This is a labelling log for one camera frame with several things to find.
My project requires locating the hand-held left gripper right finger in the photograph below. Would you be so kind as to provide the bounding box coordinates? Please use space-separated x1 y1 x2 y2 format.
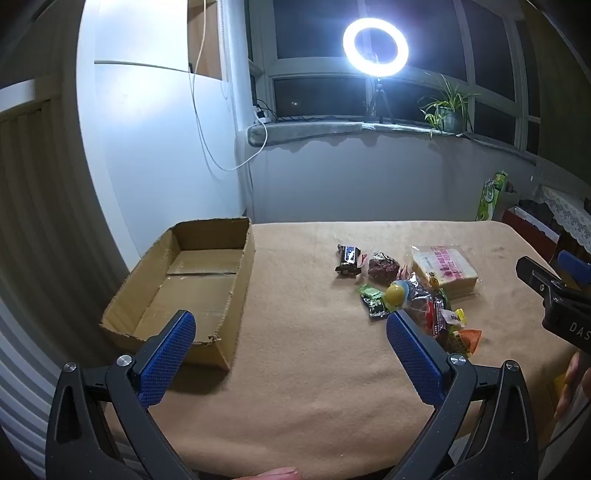
386 309 540 480

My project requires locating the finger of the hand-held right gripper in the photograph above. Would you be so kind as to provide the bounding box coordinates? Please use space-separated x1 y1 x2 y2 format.
557 250 591 291
516 256 565 305

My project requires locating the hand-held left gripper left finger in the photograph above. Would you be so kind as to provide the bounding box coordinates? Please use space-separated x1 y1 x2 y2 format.
45 310 197 480

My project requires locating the clear dark red snack packet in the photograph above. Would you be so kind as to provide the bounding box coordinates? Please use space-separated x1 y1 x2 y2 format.
406 272 452 343

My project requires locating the orange snack packet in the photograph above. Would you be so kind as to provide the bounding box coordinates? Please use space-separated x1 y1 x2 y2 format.
455 329 482 355

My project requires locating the dark green snack packet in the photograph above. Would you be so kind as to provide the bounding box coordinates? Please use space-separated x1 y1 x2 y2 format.
364 295 391 320

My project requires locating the yellow jelly cup snack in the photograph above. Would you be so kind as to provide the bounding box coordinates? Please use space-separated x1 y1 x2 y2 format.
382 278 414 311

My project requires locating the cardboard box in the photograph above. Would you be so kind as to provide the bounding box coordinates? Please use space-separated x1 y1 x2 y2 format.
99 217 256 371

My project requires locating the sliced bread packet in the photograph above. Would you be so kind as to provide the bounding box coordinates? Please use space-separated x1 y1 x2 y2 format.
410 244 481 301

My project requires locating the brown cake packet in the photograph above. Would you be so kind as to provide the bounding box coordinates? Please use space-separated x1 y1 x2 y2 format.
367 251 401 283

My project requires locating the person's right hand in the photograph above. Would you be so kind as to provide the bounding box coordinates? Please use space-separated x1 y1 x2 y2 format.
554 351 591 421

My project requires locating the person's left hand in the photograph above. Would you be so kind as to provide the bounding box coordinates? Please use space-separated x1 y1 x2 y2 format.
240 466 303 480

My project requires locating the red box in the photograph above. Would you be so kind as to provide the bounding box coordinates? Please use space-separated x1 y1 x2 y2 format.
502 205 561 261

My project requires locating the white lace cloth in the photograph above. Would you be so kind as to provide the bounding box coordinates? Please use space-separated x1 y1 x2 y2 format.
538 185 591 254

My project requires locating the green carton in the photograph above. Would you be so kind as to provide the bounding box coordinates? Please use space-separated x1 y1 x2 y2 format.
475 171 509 222

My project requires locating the potted plant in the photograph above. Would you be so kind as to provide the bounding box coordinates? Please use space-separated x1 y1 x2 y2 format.
418 74 481 139

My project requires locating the white cabinet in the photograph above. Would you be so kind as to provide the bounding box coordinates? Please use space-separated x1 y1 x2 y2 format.
76 0 245 278

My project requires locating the black tripod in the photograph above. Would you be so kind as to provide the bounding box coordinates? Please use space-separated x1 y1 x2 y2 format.
367 76 395 124

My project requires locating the white pipe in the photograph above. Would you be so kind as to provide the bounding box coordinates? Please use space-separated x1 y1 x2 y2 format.
222 0 252 222

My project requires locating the window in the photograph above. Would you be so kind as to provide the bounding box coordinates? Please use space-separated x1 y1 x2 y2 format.
249 0 541 153

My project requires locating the wooden panel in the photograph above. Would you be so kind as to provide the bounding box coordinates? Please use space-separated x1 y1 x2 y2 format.
187 0 222 79

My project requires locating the white cable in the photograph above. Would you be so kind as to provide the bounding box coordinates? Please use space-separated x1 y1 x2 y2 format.
189 0 269 172

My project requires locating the ring light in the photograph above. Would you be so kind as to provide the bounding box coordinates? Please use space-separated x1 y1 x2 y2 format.
342 17 409 72

